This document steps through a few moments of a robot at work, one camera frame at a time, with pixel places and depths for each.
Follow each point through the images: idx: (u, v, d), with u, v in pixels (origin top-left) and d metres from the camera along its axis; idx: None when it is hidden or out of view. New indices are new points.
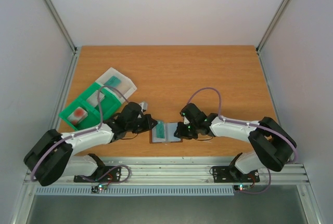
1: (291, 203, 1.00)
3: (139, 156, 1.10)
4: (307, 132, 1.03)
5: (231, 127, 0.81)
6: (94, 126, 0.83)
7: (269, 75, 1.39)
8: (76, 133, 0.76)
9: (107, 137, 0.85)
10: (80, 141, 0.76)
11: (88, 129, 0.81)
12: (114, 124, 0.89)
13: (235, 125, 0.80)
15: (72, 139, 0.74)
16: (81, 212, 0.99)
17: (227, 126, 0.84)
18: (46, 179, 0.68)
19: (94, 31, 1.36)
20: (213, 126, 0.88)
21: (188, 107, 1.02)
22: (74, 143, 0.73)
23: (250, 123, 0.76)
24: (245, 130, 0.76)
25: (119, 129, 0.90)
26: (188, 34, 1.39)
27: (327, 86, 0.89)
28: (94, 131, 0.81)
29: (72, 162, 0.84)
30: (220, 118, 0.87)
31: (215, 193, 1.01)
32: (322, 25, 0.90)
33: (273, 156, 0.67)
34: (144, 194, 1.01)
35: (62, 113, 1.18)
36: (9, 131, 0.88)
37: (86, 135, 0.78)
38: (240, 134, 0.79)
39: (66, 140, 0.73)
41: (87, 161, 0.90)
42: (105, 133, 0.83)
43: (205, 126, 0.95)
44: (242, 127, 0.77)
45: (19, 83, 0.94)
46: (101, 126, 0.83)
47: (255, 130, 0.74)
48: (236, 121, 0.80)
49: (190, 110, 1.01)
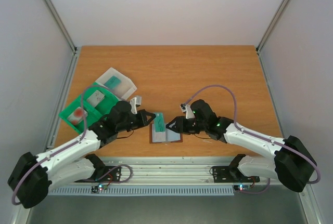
1: (290, 203, 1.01)
3: (139, 156, 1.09)
4: (306, 133, 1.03)
5: (251, 141, 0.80)
6: (76, 137, 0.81)
7: (269, 75, 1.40)
8: (51, 154, 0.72)
9: (95, 145, 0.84)
10: (58, 161, 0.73)
11: (68, 144, 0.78)
12: (102, 130, 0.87)
13: (257, 140, 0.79)
15: (48, 160, 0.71)
16: (81, 212, 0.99)
17: (245, 138, 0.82)
18: (29, 201, 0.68)
19: (94, 31, 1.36)
20: (229, 134, 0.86)
21: (201, 105, 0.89)
22: (50, 165, 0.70)
23: (274, 141, 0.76)
24: (269, 148, 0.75)
25: (107, 134, 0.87)
26: (188, 34, 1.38)
27: (327, 87, 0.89)
28: (76, 145, 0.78)
29: (61, 176, 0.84)
30: (238, 128, 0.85)
31: (216, 193, 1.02)
32: (322, 26, 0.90)
33: (295, 176, 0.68)
34: (144, 194, 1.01)
35: (62, 113, 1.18)
36: (9, 132, 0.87)
37: (64, 153, 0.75)
38: (260, 149, 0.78)
39: (41, 163, 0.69)
41: (79, 170, 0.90)
42: (89, 143, 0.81)
43: (216, 131, 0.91)
44: (265, 144, 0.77)
45: (18, 83, 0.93)
46: (82, 137, 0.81)
47: (280, 150, 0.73)
48: (259, 136, 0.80)
49: (202, 109, 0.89)
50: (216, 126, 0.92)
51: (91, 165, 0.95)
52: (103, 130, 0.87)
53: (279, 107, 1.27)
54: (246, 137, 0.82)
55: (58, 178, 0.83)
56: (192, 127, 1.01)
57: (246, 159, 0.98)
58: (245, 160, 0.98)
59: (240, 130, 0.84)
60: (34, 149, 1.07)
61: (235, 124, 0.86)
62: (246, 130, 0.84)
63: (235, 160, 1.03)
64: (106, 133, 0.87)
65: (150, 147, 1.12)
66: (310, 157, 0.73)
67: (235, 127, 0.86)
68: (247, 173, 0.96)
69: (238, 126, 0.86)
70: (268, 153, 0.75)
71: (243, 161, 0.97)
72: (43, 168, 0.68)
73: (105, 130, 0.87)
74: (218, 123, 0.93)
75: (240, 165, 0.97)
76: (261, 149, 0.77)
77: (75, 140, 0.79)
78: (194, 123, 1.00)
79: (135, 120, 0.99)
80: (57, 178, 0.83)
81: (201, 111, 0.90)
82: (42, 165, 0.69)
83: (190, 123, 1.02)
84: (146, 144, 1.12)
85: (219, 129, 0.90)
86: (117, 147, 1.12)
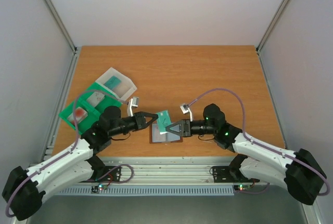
1: (290, 203, 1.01)
3: (139, 156, 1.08)
4: (306, 133, 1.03)
5: (261, 152, 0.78)
6: (67, 148, 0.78)
7: (268, 75, 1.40)
8: (41, 168, 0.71)
9: (88, 154, 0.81)
10: (48, 174, 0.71)
11: (59, 155, 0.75)
12: (93, 137, 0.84)
13: (267, 152, 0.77)
15: (38, 174, 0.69)
16: (82, 212, 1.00)
17: (256, 149, 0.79)
18: (23, 213, 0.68)
19: (94, 31, 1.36)
20: (237, 144, 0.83)
21: (216, 114, 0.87)
22: (40, 179, 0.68)
23: (285, 154, 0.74)
24: (280, 161, 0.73)
25: (99, 142, 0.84)
26: (188, 35, 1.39)
27: (327, 86, 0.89)
28: (67, 156, 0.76)
29: (56, 184, 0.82)
30: (246, 139, 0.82)
31: (216, 193, 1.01)
32: (322, 26, 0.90)
33: (307, 190, 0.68)
34: (144, 194, 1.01)
35: (62, 113, 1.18)
36: (9, 132, 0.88)
37: (54, 165, 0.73)
38: (269, 161, 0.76)
39: (31, 178, 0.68)
41: (76, 174, 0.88)
42: (81, 154, 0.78)
43: (225, 141, 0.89)
44: (275, 156, 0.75)
45: (18, 82, 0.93)
46: (74, 147, 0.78)
47: (291, 162, 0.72)
48: (269, 147, 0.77)
49: (216, 117, 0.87)
50: (225, 135, 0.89)
51: (89, 167, 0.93)
52: (95, 137, 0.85)
53: (279, 107, 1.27)
54: (255, 148, 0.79)
55: (52, 186, 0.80)
56: (200, 132, 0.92)
57: (249, 162, 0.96)
58: (247, 163, 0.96)
59: (249, 141, 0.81)
60: (34, 148, 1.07)
61: (244, 135, 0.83)
62: (255, 141, 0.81)
63: (234, 161, 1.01)
64: (98, 141, 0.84)
65: (150, 147, 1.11)
66: (321, 170, 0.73)
67: (244, 136, 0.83)
68: (247, 175, 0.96)
69: (246, 136, 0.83)
70: (279, 166, 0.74)
71: (246, 163, 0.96)
72: (33, 183, 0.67)
73: (97, 137, 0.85)
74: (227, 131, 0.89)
75: (243, 167, 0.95)
76: (272, 161, 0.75)
77: (66, 151, 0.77)
78: (202, 127, 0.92)
79: (130, 123, 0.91)
80: (51, 186, 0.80)
81: (214, 118, 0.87)
82: (33, 180, 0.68)
83: (196, 127, 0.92)
84: (146, 144, 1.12)
85: (228, 140, 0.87)
86: (117, 147, 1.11)
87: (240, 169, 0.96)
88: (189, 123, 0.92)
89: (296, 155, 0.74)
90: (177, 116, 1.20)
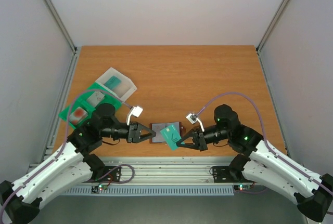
1: (290, 203, 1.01)
3: (139, 156, 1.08)
4: (306, 133, 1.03)
5: (286, 170, 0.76)
6: (52, 156, 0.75)
7: (268, 75, 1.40)
8: (25, 181, 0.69)
9: (78, 157, 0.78)
10: (34, 186, 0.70)
11: (43, 165, 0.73)
12: (81, 138, 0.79)
13: (293, 171, 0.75)
15: (24, 187, 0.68)
16: (83, 212, 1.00)
17: (279, 165, 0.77)
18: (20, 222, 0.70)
19: (94, 31, 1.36)
20: (257, 153, 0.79)
21: (229, 114, 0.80)
22: (25, 192, 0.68)
23: (312, 178, 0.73)
24: (306, 185, 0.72)
25: (89, 143, 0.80)
26: (188, 35, 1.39)
27: (327, 86, 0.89)
28: (53, 163, 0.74)
29: (53, 189, 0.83)
30: (270, 150, 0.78)
31: (215, 193, 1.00)
32: (322, 26, 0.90)
33: (323, 213, 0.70)
34: (144, 194, 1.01)
35: (61, 113, 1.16)
36: (9, 132, 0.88)
37: (38, 176, 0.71)
38: (293, 181, 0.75)
39: (16, 193, 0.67)
41: (75, 177, 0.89)
42: (67, 160, 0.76)
43: (241, 144, 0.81)
44: (302, 178, 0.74)
45: (18, 82, 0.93)
46: (59, 155, 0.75)
47: (316, 188, 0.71)
48: (297, 167, 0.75)
49: (229, 118, 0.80)
50: (243, 139, 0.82)
51: (88, 168, 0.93)
52: (84, 137, 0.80)
53: (279, 107, 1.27)
54: (281, 165, 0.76)
55: (50, 192, 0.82)
56: (215, 138, 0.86)
57: (254, 166, 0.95)
58: (251, 167, 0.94)
59: (274, 155, 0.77)
60: (34, 149, 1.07)
61: (268, 147, 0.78)
62: (280, 155, 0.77)
63: (234, 161, 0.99)
64: (87, 142, 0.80)
65: (150, 147, 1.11)
66: None
67: (267, 147, 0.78)
68: (249, 178, 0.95)
69: (272, 150, 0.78)
70: (303, 188, 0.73)
71: (250, 167, 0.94)
72: (18, 197, 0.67)
73: (86, 139, 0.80)
74: (242, 134, 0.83)
75: (246, 170, 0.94)
76: (296, 182, 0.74)
77: (51, 159, 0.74)
78: (216, 133, 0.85)
79: (123, 131, 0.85)
80: (49, 192, 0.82)
81: (227, 120, 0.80)
82: (17, 194, 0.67)
83: (210, 134, 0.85)
84: (146, 145, 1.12)
85: (246, 144, 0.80)
86: (117, 147, 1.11)
87: (242, 172, 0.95)
88: (202, 134, 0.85)
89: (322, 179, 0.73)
90: (177, 115, 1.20)
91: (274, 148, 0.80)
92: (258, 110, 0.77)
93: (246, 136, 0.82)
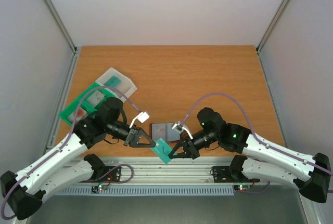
1: (290, 203, 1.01)
3: (138, 156, 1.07)
4: (307, 132, 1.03)
5: (281, 158, 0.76)
6: (56, 147, 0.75)
7: (268, 75, 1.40)
8: (29, 171, 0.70)
9: (82, 148, 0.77)
10: (38, 176, 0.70)
11: (48, 155, 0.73)
12: (85, 129, 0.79)
13: (286, 158, 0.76)
15: (27, 178, 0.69)
16: (83, 211, 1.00)
17: (272, 154, 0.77)
18: (22, 214, 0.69)
19: (94, 31, 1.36)
20: (248, 148, 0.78)
21: (211, 116, 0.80)
22: (29, 183, 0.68)
23: (307, 160, 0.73)
24: (302, 169, 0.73)
25: (93, 134, 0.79)
26: (188, 35, 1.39)
27: (327, 85, 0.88)
28: (57, 154, 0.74)
29: (56, 184, 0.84)
30: (260, 142, 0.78)
31: (215, 193, 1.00)
32: (322, 25, 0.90)
33: (325, 195, 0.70)
34: (144, 194, 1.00)
35: (61, 113, 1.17)
36: (9, 131, 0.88)
37: (42, 167, 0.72)
38: (289, 168, 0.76)
39: (20, 183, 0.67)
41: (77, 174, 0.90)
42: (71, 151, 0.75)
43: (232, 143, 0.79)
44: (296, 163, 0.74)
45: (18, 81, 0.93)
46: (63, 146, 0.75)
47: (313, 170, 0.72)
48: (288, 154, 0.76)
49: (212, 119, 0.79)
50: (232, 137, 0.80)
51: (90, 167, 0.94)
52: (88, 129, 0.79)
53: (279, 107, 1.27)
54: (273, 154, 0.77)
55: (52, 186, 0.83)
56: (204, 143, 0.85)
57: (251, 163, 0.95)
58: (249, 165, 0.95)
59: (265, 146, 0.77)
60: (34, 148, 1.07)
61: (257, 140, 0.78)
62: (271, 145, 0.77)
63: (234, 161, 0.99)
64: (92, 133, 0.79)
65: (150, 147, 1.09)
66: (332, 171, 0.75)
67: (256, 139, 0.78)
68: (250, 176, 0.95)
69: (262, 142, 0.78)
70: (300, 173, 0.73)
71: (248, 165, 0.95)
72: (22, 187, 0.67)
73: (90, 130, 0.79)
74: (230, 133, 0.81)
75: (246, 170, 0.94)
76: (292, 168, 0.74)
77: (55, 150, 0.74)
78: (205, 138, 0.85)
79: (123, 131, 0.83)
80: (52, 185, 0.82)
81: (210, 121, 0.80)
82: (21, 185, 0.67)
83: (199, 140, 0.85)
84: None
85: (237, 142, 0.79)
86: (117, 147, 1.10)
87: (242, 171, 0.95)
88: (191, 142, 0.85)
89: (316, 160, 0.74)
90: (177, 115, 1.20)
91: (264, 140, 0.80)
92: (238, 103, 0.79)
93: (234, 134, 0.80)
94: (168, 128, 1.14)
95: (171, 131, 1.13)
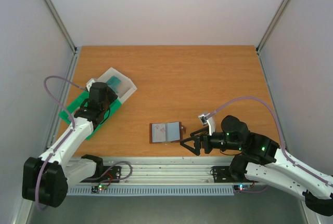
1: (290, 204, 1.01)
3: (139, 156, 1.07)
4: (307, 131, 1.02)
5: (304, 176, 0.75)
6: (69, 127, 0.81)
7: (268, 75, 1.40)
8: (54, 148, 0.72)
9: (90, 127, 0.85)
10: (64, 151, 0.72)
11: (64, 135, 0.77)
12: (86, 113, 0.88)
13: (311, 177, 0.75)
15: (54, 155, 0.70)
16: (84, 211, 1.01)
17: (298, 173, 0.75)
18: (57, 197, 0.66)
19: (94, 31, 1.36)
20: (276, 163, 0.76)
21: (238, 126, 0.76)
22: (58, 158, 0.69)
23: (329, 183, 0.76)
24: (324, 189, 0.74)
25: (94, 114, 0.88)
26: (188, 34, 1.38)
27: (327, 83, 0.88)
28: (72, 132, 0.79)
29: (72, 173, 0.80)
30: (288, 159, 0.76)
31: (215, 193, 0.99)
32: (323, 23, 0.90)
33: None
34: (144, 194, 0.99)
35: (62, 113, 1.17)
36: (9, 131, 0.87)
37: (64, 144, 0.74)
38: (310, 186, 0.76)
39: (49, 160, 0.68)
41: (85, 165, 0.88)
42: (83, 128, 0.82)
43: (258, 155, 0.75)
44: (320, 183, 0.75)
45: (18, 80, 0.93)
46: (75, 124, 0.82)
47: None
48: (314, 173, 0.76)
49: (239, 130, 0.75)
50: (259, 149, 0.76)
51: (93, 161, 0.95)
52: (89, 112, 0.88)
53: (279, 107, 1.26)
54: (301, 173, 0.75)
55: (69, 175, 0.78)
56: (220, 146, 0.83)
57: (256, 167, 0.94)
58: (254, 169, 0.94)
59: (293, 163, 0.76)
60: (34, 148, 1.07)
61: (285, 156, 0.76)
62: (299, 163, 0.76)
63: (234, 162, 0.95)
64: (92, 114, 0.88)
65: (150, 147, 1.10)
66: None
67: (284, 155, 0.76)
68: (251, 179, 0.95)
69: (292, 160, 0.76)
70: (320, 192, 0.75)
71: (253, 169, 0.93)
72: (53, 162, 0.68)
73: (90, 112, 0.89)
74: (257, 144, 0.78)
75: (250, 173, 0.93)
76: (315, 187, 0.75)
77: (69, 129, 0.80)
78: (222, 142, 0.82)
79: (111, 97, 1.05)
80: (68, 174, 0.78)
81: (237, 132, 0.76)
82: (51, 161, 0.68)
83: (216, 140, 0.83)
84: (146, 145, 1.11)
85: (264, 155, 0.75)
86: (117, 147, 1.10)
87: (244, 174, 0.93)
88: (207, 137, 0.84)
89: None
90: (177, 115, 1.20)
91: (290, 156, 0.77)
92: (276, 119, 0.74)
93: (263, 146, 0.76)
94: (168, 128, 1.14)
95: (171, 132, 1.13)
